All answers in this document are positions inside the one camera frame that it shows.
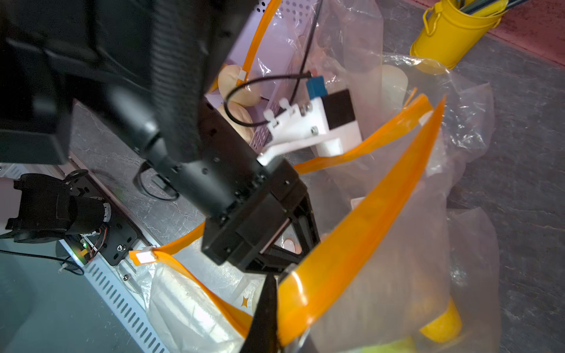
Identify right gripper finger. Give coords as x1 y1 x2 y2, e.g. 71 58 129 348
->
240 274 280 353

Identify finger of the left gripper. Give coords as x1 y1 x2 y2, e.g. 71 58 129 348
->
247 196 320 274

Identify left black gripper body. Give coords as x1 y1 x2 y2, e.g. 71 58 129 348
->
105 85 308 267

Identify beige round fruit bag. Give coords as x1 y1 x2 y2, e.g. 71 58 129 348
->
218 65 261 107

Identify clear zip-top bag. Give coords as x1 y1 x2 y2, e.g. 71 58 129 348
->
211 1 385 141
144 54 501 352

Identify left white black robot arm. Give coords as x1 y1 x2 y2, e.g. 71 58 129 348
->
1 1 320 274

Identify green pear in right bag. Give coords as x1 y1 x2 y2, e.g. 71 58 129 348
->
352 336 417 353

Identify yellow fruit in right bag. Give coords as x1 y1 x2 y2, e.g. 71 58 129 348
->
419 297 463 344

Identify lilac perforated plastic basket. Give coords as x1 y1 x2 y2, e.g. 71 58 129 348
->
205 1 316 152

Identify yellow pen cup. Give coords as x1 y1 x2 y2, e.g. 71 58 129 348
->
410 1 506 69

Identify pens in cup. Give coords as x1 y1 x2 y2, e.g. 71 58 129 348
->
460 0 528 17

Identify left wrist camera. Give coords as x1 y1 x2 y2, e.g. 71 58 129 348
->
257 76 363 166

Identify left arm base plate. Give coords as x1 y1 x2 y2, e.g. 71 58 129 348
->
63 170 142 266

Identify aluminium front rail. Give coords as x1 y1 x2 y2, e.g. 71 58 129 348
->
1 176 166 352

